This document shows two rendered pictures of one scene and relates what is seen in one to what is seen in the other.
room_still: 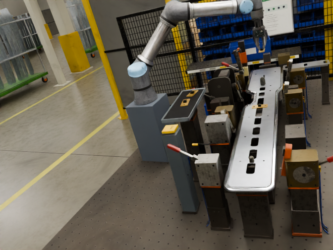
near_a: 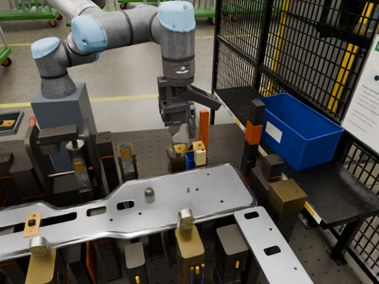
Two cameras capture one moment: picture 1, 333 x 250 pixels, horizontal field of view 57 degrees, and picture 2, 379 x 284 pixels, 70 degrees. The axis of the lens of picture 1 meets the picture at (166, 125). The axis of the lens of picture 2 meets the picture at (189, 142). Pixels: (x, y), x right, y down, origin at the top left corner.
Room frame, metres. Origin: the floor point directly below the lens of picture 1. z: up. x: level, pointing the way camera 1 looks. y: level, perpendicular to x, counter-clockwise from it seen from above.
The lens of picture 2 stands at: (1.55, -1.19, 1.65)
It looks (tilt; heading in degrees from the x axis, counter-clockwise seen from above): 36 degrees down; 49
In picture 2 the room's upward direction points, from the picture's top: straight up
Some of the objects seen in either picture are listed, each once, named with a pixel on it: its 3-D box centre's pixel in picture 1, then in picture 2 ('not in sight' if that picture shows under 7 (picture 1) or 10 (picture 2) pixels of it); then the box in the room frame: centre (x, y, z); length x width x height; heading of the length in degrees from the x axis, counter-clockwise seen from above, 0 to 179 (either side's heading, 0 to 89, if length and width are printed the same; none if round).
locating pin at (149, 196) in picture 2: (262, 81); (149, 195); (1.85, -0.67, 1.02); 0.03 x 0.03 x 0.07
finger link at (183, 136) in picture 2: (263, 42); (182, 137); (1.93, -0.73, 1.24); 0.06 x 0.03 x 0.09; 155
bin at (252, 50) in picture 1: (249, 49); (290, 128); (2.40, -0.80, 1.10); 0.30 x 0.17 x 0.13; 71
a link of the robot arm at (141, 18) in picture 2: not in sight; (146, 25); (1.93, -0.61, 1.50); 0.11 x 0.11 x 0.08; 86
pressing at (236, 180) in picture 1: (260, 108); (25, 229); (1.52, -0.52, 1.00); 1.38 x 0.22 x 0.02; 155
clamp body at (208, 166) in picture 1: (211, 193); not in sight; (1.08, -0.11, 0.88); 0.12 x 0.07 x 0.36; 65
